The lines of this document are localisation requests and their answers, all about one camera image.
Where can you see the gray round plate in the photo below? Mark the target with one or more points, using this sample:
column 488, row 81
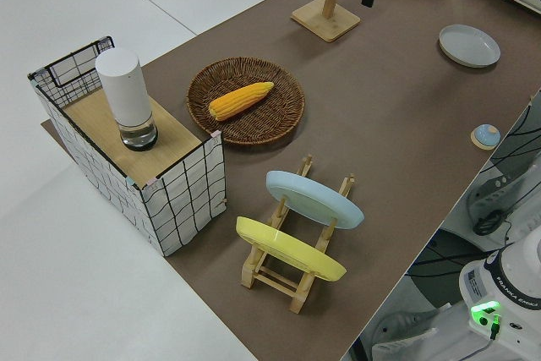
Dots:
column 469, row 46

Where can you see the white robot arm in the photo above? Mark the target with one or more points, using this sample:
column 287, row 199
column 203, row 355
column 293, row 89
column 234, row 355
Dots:
column 524, row 268

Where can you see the light blue plate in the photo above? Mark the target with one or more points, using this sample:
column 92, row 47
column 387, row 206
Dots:
column 313, row 198

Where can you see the yellow plate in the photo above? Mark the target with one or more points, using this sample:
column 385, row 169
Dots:
column 287, row 247

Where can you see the wooden mug stand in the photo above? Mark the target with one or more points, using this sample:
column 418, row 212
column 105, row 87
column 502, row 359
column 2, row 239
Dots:
column 325, row 25

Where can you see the yellow corn cob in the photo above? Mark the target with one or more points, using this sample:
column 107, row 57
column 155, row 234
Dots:
column 241, row 101

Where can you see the brown wicker basket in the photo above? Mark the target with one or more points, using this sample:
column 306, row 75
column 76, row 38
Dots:
column 262, row 126

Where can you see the blue dome bell wooden base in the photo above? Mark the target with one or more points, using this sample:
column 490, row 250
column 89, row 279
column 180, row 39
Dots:
column 486, row 135

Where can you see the brown table mat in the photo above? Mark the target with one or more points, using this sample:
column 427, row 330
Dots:
column 380, row 217

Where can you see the wooden shelf board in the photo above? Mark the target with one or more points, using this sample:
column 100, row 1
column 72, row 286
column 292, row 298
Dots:
column 169, row 141

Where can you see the white cylinder with clear base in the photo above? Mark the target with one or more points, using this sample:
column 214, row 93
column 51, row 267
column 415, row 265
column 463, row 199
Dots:
column 122, row 90

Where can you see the grid-patterned white box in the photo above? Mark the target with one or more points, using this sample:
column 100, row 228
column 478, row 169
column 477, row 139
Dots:
column 186, row 209

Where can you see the wooden dish rack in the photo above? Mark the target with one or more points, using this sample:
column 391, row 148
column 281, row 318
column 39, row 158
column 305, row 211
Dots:
column 270, row 278

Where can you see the white perforated bracket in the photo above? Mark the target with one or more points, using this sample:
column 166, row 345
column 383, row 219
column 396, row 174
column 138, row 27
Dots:
column 492, row 192
column 401, row 329

